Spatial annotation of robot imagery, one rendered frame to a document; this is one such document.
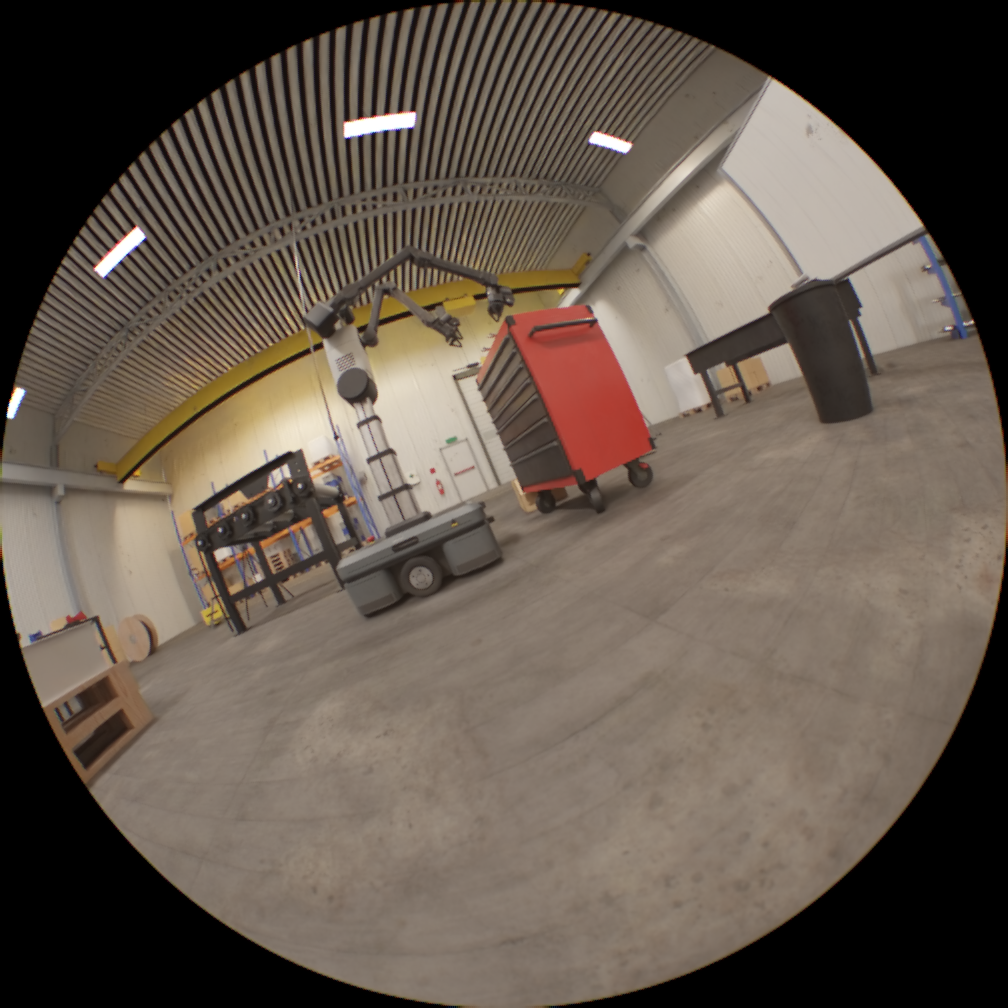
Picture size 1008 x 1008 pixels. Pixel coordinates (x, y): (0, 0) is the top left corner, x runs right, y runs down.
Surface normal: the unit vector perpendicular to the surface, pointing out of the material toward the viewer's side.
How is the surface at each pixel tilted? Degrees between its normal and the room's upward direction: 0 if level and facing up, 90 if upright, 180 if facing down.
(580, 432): 90
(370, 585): 90
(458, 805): 0
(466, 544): 90
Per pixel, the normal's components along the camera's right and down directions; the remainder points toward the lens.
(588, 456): 0.26, -0.02
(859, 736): -0.39, -0.92
